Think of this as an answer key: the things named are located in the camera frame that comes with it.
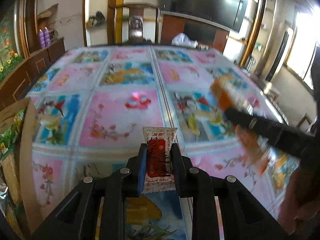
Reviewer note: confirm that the black flat television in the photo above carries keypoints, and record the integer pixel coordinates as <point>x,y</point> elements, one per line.
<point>207,2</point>

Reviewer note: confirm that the brown wooden panel cabinet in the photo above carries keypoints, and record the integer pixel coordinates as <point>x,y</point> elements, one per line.
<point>37,60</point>

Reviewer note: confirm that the white alcove shelf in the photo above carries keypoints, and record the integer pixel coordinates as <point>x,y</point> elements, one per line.
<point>96,30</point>

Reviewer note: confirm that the carved wooden armchair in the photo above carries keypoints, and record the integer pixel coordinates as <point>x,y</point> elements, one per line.
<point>136,23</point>

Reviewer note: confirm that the fruit print tablecloth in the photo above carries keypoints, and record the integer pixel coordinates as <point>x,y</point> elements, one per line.
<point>120,115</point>

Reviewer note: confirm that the dark cloth bundle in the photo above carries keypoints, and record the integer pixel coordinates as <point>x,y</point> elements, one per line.
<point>97,18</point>

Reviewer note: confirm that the wooden side chair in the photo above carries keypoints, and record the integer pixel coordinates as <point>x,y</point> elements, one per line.
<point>306,121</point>

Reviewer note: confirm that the orange snack packet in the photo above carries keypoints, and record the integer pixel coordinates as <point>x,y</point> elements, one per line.
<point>225,92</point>

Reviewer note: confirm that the white red candy packet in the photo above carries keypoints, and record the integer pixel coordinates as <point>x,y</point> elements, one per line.
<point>158,160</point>

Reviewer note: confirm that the artificial flower planter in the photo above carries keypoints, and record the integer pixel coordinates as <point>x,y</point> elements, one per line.
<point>10,60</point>

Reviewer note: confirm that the dark kettle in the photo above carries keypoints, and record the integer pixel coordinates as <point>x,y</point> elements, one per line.
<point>251,62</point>

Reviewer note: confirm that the cardboard box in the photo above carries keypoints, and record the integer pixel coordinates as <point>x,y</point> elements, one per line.
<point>26,155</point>

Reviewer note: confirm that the wooden television cabinet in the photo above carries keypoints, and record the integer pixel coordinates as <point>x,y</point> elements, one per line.
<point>172,27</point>

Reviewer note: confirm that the white plastic bag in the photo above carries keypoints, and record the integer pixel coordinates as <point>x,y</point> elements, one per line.
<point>182,40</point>

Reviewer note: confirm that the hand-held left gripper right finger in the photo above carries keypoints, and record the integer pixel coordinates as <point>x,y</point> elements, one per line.
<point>176,170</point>

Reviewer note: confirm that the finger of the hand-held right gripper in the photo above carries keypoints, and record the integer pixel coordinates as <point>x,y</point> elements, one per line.
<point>265,130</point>

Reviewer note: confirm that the standing air conditioner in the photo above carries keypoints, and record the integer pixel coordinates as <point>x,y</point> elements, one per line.
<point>275,55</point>

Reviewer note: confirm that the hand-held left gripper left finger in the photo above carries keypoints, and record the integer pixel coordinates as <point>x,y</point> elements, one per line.
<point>142,172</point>

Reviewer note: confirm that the window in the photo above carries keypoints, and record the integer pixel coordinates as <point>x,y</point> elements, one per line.
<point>300,50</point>

